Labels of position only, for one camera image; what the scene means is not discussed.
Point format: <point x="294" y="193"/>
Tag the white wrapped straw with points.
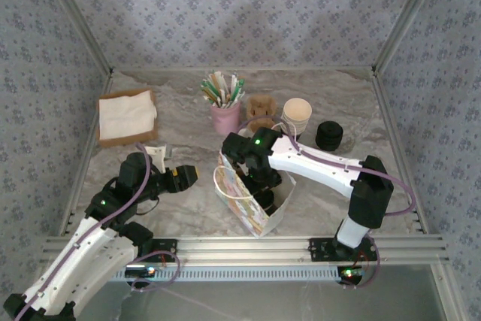
<point x="233" y="86"/>

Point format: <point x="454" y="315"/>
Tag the brown paper wrapped straw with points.
<point x="219" y="84"/>

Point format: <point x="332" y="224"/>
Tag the white napkin stack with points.
<point x="124" y="116"/>

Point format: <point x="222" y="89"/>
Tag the white paper cup stack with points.
<point x="297" y="110"/>

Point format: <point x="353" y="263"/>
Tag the aluminium right frame post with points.
<point x="406" y="16"/>

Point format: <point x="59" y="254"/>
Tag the long aluminium base rail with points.
<point x="244" y="249"/>

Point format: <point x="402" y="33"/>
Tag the black cup lid stack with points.
<point x="329" y="136"/>

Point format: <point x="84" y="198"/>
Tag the green striped wrapped straw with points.
<point x="239" y="89"/>
<point x="210" y="91"/>

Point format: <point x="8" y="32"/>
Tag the aluminium frame post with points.
<point x="406" y="16"/>
<point x="81" y="16"/>

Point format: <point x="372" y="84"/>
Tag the aluminium right table rail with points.
<point x="400" y="148"/>

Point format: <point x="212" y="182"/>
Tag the brown pulp cup carrier stack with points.
<point x="259" y="108"/>

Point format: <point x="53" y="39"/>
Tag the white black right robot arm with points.
<point x="319" y="170"/>

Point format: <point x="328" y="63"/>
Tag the brown cardboard tray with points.
<point x="120" y="141"/>

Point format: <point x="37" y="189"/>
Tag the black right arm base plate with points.
<point x="319" y="249"/>

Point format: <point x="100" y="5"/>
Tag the white cartoon print paper bag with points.
<point x="240" y="200"/>

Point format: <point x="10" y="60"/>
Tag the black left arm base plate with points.
<point x="168" y="247"/>

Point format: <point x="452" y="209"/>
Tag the pink plastic cup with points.
<point x="225" y="122"/>

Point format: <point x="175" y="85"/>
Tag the aluminium left frame post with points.
<point x="81" y="16"/>

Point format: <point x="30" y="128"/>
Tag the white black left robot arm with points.
<point x="75" y="257"/>

